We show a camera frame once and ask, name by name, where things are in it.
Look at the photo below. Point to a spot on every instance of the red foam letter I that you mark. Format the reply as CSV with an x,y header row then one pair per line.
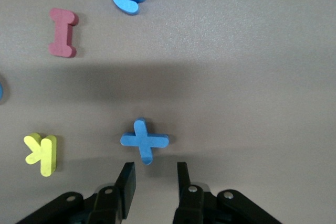
x,y
63,33

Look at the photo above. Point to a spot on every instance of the blue foam letter c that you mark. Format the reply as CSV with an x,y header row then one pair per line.
x,y
1,91

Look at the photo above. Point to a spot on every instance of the yellow foam letter k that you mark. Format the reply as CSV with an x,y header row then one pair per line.
x,y
47,155

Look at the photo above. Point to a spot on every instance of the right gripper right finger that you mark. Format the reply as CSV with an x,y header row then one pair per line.
x,y
183,182

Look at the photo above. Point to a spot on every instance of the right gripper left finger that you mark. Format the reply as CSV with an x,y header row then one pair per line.
x,y
128,182

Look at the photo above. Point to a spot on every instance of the blue foam plus sign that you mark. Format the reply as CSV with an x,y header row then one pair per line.
x,y
144,141

